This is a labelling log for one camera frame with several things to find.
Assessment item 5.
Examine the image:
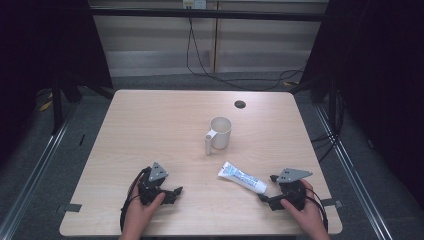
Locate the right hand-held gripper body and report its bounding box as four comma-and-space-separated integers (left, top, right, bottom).
275, 167, 314, 212

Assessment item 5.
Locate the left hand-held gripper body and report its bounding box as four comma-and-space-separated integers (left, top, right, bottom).
137, 161, 170, 206

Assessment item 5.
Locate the person's right hand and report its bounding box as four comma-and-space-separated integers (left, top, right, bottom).
280, 179, 327, 236

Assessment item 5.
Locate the person's left hand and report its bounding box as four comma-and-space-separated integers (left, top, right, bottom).
124, 191, 167, 236

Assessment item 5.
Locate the white and blue toothpaste tube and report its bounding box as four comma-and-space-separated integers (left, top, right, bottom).
217, 161, 269, 195

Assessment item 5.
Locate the grey tape strip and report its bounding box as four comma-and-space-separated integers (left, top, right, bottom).
320, 197, 344, 209
55, 202, 83, 214

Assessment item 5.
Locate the black metal stand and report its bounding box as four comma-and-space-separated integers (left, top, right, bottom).
50, 74, 83, 136

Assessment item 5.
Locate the black curtain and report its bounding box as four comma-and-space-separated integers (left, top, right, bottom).
299, 0, 424, 204
0, 0, 114, 164

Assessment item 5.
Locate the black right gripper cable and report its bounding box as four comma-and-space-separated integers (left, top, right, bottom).
303, 186, 330, 233

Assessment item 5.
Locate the bundle of black floor cables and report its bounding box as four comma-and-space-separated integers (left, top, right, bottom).
310, 88, 346, 165

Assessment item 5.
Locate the metal floor rail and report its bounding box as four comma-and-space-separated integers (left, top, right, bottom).
0, 108, 78, 240
314, 105, 396, 240

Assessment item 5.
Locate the white cup with handle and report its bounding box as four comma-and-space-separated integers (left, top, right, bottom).
204, 116, 233, 157

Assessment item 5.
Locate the black wall cable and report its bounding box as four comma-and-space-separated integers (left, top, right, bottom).
185, 16, 306, 92

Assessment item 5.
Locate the black horizontal frame bar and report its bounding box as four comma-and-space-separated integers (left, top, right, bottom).
89, 7, 330, 23

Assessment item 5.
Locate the white wall socket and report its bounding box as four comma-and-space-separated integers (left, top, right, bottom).
181, 0, 208, 10

